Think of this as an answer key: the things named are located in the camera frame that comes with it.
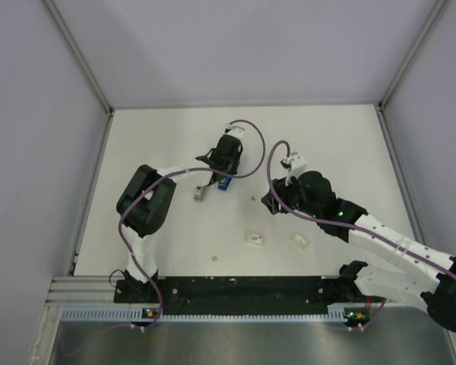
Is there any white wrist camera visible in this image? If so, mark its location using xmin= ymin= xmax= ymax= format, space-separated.
xmin=280 ymin=152 xmax=307 ymax=186
xmin=224 ymin=124 xmax=245 ymax=141

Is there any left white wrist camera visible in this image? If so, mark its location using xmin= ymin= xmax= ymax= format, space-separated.
xmin=224 ymin=124 xmax=245 ymax=141

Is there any open white staple box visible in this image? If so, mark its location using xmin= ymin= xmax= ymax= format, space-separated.
xmin=291 ymin=233 xmax=309 ymax=249

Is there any blue black stapler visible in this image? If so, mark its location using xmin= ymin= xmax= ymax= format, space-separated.
xmin=217 ymin=176 xmax=233 ymax=192

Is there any grey black stapler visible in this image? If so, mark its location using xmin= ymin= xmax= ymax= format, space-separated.
xmin=193 ymin=186 xmax=208 ymax=202

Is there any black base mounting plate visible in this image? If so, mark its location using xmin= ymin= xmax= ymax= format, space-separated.
xmin=112 ymin=275 xmax=369 ymax=316

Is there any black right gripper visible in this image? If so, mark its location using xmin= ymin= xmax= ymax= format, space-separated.
xmin=261 ymin=170 xmax=321 ymax=220

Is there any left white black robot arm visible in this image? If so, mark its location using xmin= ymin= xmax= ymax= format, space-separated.
xmin=116 ymin=129 xmax=244 ymax=302

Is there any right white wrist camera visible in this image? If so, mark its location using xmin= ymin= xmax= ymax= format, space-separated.
xmin=280 ymin=152 xmax=307 ymax=186

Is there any purple cable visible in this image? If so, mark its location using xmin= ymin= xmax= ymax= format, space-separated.
xmin=266 ymin=141 xmax=456 ymax=332
xmin=116 ymin=119 xmax=267 ymax=330

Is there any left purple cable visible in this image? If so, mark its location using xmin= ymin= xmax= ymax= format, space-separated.
xmin=116 ymin=119 xmax=267 ymax=330

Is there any grey slotted cable duct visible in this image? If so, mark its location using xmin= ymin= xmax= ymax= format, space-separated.
xmin=60 ymin=302 xmax=350 ymax=325

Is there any white red staple box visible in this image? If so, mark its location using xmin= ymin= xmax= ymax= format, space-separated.
xmin=244 ymin=232 xmax=264 ymax=246

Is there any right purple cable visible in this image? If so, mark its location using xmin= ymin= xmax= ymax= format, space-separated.
xmin=266 ymin=141 xmax=456 ymax=332

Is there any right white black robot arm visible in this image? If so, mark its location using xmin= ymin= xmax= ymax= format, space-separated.
xmin=262 ymin=171 xmax=456 ymax=333

